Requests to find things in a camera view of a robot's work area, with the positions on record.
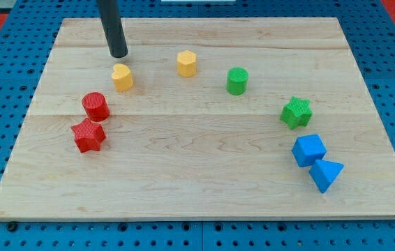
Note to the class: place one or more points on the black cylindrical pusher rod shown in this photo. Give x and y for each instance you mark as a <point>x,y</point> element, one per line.
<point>112,26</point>

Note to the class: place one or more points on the green cylinder block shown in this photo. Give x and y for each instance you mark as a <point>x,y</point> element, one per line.
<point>237,81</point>

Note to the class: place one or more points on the green star block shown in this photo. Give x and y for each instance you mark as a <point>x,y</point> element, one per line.
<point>297,113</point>

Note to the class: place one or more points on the blue triangle block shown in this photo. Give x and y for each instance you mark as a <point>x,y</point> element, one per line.
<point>324,173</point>

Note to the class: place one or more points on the yellow hexagon block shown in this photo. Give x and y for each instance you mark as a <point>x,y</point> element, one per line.
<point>187,63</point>

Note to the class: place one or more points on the light wooden board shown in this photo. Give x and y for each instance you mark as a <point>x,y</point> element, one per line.
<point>183,148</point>

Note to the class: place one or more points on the yellow heart block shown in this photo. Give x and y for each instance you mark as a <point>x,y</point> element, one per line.
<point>122,77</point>

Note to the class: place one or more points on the red cylinder block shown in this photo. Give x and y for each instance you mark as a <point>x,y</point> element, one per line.
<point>95,106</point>

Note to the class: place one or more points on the red star block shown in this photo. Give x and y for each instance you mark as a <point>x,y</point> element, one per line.
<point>88,135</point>

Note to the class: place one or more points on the blue cube block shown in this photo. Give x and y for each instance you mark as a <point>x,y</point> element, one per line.
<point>307,149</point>

